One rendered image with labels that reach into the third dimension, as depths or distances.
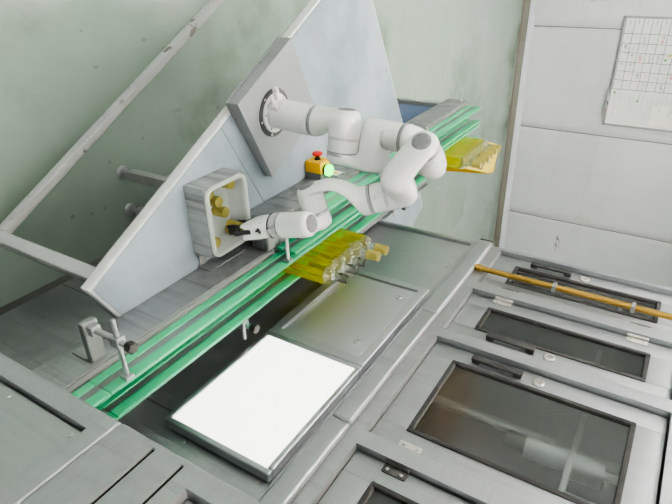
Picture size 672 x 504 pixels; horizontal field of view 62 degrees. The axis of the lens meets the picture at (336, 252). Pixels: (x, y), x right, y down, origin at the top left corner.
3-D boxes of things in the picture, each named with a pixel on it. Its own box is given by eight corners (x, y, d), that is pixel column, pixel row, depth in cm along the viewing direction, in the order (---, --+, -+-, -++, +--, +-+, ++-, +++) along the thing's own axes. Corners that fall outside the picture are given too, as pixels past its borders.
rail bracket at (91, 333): (74, 359, 138) (135, 391, 127) (56, 303, 130) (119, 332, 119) (90, 349, 141) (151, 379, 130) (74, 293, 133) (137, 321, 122)
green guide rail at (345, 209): (276, 249, 183) (296, 254, 180) (276, 246, 183) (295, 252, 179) (466, 120, 312) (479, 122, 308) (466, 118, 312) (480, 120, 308)
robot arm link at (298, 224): (328, 193, 160) (338, 222, 164) (300, 195, 166) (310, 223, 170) (300, 218, 149) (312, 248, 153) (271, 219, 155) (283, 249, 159)
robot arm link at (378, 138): (411, 122, 162) (402, 176, 167) (341, 109, 172) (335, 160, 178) (398, 124, 154) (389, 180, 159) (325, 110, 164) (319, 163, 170)
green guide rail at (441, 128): (274, 229, 180) (294, 234, 176) (274, 226, 179) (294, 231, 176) (467, 107, 309) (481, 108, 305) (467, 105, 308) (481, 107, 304)
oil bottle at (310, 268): (277, 270, 188) (330, 287, 177) (275, 256, 185) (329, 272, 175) (287, 263, 192) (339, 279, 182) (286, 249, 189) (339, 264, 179)
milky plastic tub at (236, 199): (194, 253, 170) (215, 260, 166) (183, 185, 159) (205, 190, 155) (232, 231, 182) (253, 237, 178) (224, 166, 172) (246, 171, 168)
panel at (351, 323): (165, 426, 143) (269, 483, 127) (163, 418, 142) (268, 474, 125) (346, 271, 209) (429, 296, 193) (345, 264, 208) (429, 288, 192)
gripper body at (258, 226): (270, 244, 158) (242, 244, 164) (291, 231, 165) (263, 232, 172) (263, 219, 155) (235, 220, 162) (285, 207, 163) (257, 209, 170)
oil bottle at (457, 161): (424, 163, 276) (479, 172, 262) (424, 152, 273) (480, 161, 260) (428, 160, 280) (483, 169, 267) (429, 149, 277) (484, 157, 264)
